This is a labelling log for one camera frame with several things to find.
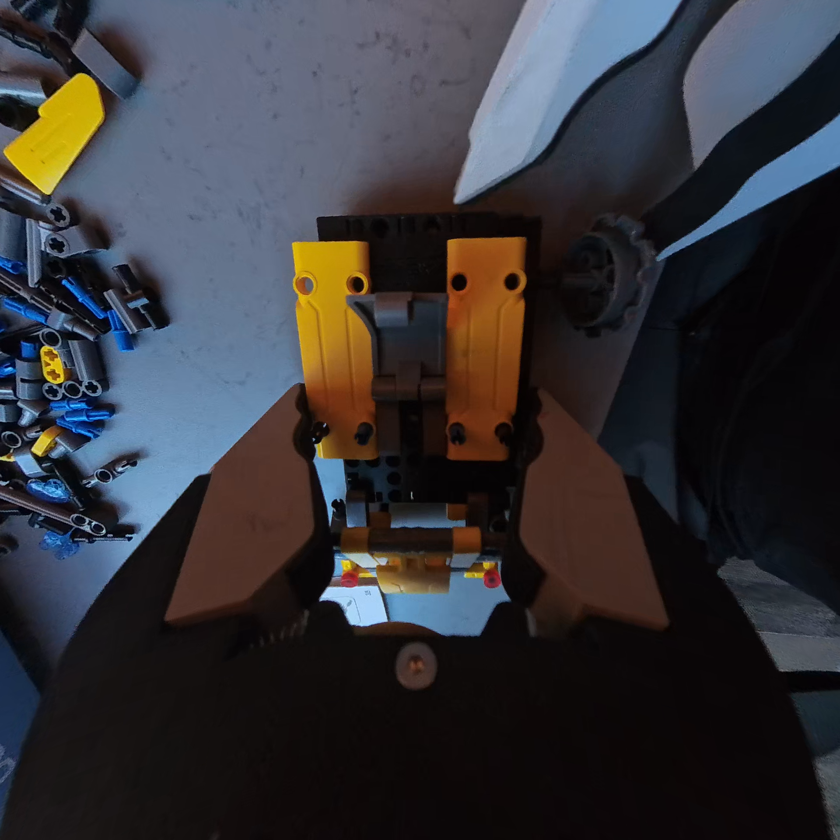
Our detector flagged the yellow curved toy panel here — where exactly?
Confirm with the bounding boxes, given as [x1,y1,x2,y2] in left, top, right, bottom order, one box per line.
[3,72,106,196]

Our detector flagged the grey curved toy piece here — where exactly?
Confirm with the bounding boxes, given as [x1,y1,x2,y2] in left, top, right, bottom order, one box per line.
[69,29,140,101]

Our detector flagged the grey desk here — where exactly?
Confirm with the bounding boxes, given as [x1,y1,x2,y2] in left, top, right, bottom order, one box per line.
[0,0,664,657]

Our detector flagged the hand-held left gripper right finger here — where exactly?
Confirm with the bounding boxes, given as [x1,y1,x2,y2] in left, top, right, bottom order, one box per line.
[508,388,670,639]

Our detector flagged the person's dark trousers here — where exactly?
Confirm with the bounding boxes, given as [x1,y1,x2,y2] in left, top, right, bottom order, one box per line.
[600,174,840,572]

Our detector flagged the dark grey toy wheel rim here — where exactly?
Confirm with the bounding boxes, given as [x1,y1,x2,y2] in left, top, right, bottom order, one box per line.
[563,213,659,339]

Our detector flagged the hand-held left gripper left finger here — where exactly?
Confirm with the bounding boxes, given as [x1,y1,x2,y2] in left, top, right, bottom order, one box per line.
[164,386,332,627]

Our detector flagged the pile of small toy bricks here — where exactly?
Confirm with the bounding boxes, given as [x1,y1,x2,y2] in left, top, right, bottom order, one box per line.
[0,0,172,559]

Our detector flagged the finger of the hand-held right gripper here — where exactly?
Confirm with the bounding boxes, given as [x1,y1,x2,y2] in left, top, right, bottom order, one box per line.
[453,0,693,206]
[656,0,840,262]

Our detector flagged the white instruction booklet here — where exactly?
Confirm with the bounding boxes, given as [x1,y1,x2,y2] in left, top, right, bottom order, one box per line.
[320,583,511,627]

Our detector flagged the yellow black toy brick car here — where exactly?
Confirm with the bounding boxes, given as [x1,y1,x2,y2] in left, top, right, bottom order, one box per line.
[290,211,572,598]

